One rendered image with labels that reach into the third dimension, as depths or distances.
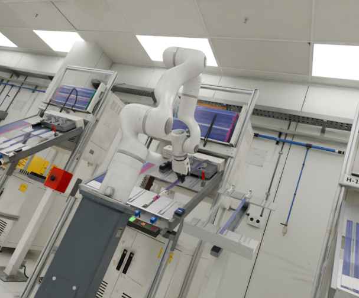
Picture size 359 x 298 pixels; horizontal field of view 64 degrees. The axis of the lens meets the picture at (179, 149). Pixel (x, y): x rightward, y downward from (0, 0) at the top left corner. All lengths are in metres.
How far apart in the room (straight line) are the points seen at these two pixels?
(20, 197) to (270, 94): 3.11
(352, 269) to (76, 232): 1.15
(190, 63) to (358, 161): 1.36
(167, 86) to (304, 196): 2.51
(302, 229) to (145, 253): 1.96
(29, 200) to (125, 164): 1.70
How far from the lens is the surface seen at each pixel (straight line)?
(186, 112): 1.51
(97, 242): 1.08
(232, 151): 2.08
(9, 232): 2.76
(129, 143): 1.13
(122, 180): 1.11
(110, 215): 1.07
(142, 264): 1.94
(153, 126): 1.14
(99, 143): 3.06
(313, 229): 3.40
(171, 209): 1.64
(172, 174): 2.00
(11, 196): 2.85
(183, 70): 1.32
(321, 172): 3.56
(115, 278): 2.03
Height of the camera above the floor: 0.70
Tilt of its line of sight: 15 degrees up
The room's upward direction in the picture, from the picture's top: 22 degrees clockwise
